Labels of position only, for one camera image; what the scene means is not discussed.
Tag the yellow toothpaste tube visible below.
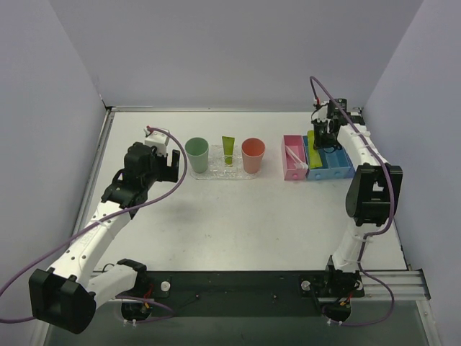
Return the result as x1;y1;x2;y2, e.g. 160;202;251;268
222;136;235;167
307;130;323;169

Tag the orange plastic cup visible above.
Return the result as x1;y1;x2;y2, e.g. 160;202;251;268
241;138;266;174

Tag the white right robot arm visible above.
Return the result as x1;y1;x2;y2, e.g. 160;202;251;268
311;97;403;273

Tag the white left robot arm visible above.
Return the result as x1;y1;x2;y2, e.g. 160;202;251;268
29;142;185;334

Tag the large clear textured tray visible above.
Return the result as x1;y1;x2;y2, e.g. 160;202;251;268
190;146;261;180

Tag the green plastic cup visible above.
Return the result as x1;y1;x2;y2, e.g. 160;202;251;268
185;137;209;174

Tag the light blue organizer box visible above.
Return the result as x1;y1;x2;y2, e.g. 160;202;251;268
303;136;355;181

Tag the pink organizer box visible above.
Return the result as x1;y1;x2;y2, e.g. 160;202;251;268
281;135;309;181

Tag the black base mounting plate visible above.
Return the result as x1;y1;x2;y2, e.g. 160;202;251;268
121;270;364;320

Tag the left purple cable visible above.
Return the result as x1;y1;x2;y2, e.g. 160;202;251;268
0;125;188;324

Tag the purple cable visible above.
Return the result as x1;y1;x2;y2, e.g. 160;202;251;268
308;75;396;327
0;125;188;324

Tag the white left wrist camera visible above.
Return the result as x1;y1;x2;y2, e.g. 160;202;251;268
144;126;169;157

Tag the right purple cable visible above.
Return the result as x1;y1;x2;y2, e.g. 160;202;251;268
308;75;396;327

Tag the aluminium rail frame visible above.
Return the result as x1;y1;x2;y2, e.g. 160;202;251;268
361;270;431;301

